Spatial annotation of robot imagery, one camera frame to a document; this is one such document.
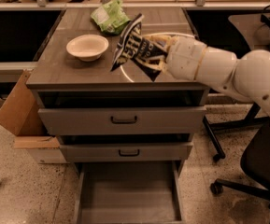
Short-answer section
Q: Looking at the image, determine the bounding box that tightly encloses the brown cardboard box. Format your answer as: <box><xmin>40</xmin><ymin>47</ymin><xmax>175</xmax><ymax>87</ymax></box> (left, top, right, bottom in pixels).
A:
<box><xmin>0</xmin><ymin>70</ymin><xmax>67</xmax><ymax>164</ymax></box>

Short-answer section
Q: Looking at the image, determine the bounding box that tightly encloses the black middle drawer handle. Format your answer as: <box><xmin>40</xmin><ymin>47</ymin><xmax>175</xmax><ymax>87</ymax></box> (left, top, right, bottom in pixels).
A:
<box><xmin>118</xmin><ymin>149</ymin><xmax>140</xmax><ymax>157</ymax></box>

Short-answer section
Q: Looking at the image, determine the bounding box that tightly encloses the black side table stand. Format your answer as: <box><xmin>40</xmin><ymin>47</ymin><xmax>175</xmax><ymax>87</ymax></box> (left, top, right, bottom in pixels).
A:
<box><xmin>203</xmin><ymin>5</ymin><xmax>270</xmax><ymax>161</ymax></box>

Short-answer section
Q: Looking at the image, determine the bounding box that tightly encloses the white paper bowl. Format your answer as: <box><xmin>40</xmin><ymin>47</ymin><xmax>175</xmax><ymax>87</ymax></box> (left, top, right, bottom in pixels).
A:
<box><xmin>66</xmin><ymin>35</ymin><xmax>109</xmax><ymax>62</ymax></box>

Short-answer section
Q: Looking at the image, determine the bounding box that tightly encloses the green chip bag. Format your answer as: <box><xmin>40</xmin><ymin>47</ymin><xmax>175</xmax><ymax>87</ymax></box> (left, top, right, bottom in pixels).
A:
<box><xmin>91</xmin><ymin>0</ymin><xmax>130</xmax><ymax>35</ymax></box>

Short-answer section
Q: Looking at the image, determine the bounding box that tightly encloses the grey drawer cabinet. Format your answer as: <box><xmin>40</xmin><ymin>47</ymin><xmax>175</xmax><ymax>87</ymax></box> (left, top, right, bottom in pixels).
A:
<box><xmin>25</xmin><ymin>6</ymin><xmax>216</xmax><ymax>224</ymax></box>

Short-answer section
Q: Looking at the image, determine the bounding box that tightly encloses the grey drawer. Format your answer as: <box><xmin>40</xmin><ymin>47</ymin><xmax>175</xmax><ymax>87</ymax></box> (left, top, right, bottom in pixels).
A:
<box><xmin>36</xmin><ymin>90</ymin><xmax>207</xmax><ymax>136</ymax></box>
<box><xmin>73</xmin><ymin>161</ymin><xmax>186</xmax><ymax>224</ymax></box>
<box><xmin>60</xmin><ymin>142</ymin><xmax>192</xmax><ymax>162</ymax></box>

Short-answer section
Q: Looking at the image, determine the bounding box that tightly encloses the black top drawer handle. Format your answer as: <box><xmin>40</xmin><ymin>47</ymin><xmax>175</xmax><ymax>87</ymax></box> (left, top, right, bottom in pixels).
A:
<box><xmin>110</xmin><ymin>116</ymin><xmax>137</xmax><ymax>125</ymax></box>

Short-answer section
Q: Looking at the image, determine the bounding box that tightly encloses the black office chair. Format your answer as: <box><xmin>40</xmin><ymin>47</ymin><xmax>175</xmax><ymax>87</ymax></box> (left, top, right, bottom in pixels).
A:
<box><xmin>209</xmin><ymin>119</ymin><xmax>270</xmax><ymax>224</ymax></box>

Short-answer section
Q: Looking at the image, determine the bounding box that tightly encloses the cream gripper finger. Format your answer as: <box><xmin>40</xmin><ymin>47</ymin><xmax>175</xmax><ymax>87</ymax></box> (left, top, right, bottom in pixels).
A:
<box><xmin>147</xmin><ymin>35</ymin><xmax>178</xmax><ymax>49</ymax></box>
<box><xmin>147</xmin><ymin>61</ymin><xmax>167</xmax><ymax>73</ymax></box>

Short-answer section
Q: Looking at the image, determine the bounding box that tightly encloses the bottom grey drawer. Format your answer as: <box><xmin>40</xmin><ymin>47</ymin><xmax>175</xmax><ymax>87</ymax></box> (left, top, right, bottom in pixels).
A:
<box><xmin>73</xmin><ymin>161</ymin><xmax>186</xmax><ymax>224</ymax></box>

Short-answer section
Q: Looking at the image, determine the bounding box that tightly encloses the top grey drawer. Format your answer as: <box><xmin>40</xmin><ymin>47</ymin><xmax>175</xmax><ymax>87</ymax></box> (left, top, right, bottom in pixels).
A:
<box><xmin>36</xmin><ymin>90</ymin><xmax>207</xmax><ymax>136</ymax></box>

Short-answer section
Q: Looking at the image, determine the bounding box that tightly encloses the black drawer handle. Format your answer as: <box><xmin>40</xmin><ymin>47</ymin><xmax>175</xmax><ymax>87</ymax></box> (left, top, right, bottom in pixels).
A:
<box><xmin>110</xmin><ymin>116</ymin><xmax>137</xmax><ymax>125</ymax></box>
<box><xmin>118</xmin><ymin>149</ymin><xmax>140</xmax><ymax>157</ymax></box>

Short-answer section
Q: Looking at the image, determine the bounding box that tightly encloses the blue chip bag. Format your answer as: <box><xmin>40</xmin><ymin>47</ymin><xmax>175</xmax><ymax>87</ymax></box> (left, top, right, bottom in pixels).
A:
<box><xmin>111</xmin><ymin>13</ymin><xmax>168</xmax><ymax>81</ymax></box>

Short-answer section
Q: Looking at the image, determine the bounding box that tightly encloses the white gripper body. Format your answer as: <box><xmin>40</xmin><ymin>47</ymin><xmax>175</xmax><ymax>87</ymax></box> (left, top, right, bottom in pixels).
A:
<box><xmin>166</xmin><ymin>36</ymin><xmax>207</xmax><ymax>81</ymax></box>

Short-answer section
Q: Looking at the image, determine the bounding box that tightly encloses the middle grey drawer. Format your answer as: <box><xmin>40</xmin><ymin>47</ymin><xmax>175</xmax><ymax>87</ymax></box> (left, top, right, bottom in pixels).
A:
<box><xmin>60</xmin><ymin>142</ymin><xmax>192</xmax><ymax>162</ymax></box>

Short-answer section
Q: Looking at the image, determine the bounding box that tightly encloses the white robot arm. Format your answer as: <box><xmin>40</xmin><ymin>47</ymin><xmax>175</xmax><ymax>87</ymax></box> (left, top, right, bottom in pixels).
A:
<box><xmin>150</xmin><ymin>35</ymin><xmax>270</xmax><ymax>117</ymax></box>

